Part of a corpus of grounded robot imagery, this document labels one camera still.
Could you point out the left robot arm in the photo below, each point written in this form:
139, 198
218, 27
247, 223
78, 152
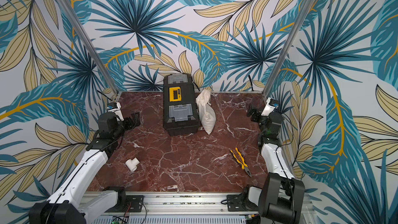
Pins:
63, 206

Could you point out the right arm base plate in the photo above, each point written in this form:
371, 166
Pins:
240, 203

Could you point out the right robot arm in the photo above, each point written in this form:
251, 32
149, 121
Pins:
281, 197

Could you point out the aluminium front rail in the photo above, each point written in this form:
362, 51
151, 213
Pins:
177, 207

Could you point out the cream cloth soil bag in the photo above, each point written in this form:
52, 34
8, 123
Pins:
207, 115

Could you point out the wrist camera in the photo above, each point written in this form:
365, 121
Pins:
115, 107
271, 105

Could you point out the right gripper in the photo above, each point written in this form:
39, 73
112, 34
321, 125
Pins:
256, 115

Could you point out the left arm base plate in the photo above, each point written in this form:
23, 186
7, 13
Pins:
130, 204

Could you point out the yellow black pliers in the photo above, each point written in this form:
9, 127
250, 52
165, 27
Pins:
241, 161

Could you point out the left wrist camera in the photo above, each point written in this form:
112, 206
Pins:
115, 107

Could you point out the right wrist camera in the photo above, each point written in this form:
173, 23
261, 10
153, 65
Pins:
271, 105

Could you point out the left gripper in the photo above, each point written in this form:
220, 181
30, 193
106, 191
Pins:
136, 119

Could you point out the white pipe fitting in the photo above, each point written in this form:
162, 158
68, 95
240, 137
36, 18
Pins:
132, 164

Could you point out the black yellow toolbox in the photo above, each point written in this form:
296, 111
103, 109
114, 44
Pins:
180, 112

